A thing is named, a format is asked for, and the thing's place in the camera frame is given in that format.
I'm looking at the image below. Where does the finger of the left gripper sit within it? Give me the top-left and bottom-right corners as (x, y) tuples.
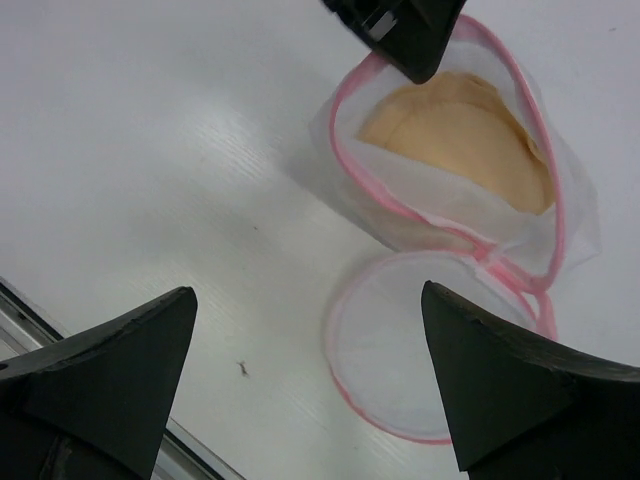
(323, 0), (465, 84)

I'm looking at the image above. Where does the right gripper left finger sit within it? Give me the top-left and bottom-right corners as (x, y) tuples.
(0, 285), (198, 480)

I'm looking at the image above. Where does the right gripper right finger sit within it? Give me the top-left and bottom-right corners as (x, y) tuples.
(421, 281), (639, 479)

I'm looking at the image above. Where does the white mesh laundry bag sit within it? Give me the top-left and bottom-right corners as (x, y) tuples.
(310, 15), (601, 444)

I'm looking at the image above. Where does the aluminium rail frame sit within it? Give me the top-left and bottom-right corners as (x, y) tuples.
(0, 275), (251, 480)

